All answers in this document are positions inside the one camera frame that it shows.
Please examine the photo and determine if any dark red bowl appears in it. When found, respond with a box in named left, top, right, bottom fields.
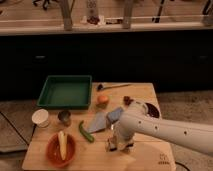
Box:
left=147, top=103, right=160, bottom=118

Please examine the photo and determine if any small metal cup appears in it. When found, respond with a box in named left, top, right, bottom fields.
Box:
left=58, top=110, right=71, bottom=126

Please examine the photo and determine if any blue sponge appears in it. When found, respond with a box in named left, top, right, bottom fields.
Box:
left=107, top=107, right=123, bottom=123

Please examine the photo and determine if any brown grapes cluster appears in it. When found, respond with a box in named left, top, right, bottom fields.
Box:
left=123, top=96, right=133, bottom=106

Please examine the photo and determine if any black cable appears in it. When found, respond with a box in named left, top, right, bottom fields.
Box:
left=0, top=111, right=37, bottom=148

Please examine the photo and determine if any green plastic tray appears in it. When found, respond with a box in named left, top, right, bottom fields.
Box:
left=37, top=75, right=92, bottom=110

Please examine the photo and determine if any grey blue cloth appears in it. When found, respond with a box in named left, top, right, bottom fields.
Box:
left=87, top=112, right=107, bottom=133

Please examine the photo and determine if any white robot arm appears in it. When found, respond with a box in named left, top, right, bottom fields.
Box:
left=108, top=101, right=213, bottom=157

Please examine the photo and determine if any orange fruit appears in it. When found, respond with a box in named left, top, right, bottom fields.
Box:
left=97, top=95, right=109, bottom=105

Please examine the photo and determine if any green chili pepper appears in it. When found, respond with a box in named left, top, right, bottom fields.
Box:
left=78, top=120, right=95, bottom=143

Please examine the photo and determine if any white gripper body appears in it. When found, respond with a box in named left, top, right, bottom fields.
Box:
left=106, top=123, right=134, bottom=151

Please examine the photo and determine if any wooden board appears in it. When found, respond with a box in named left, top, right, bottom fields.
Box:
left=22, top=90, right=176, bottom=171

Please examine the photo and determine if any white paper cup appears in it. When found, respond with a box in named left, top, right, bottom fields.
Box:
left=31, top=109, right=49, bottom=128

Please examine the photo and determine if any orange bowl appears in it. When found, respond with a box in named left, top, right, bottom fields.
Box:
left=46, top=131, right=76, bottom=168

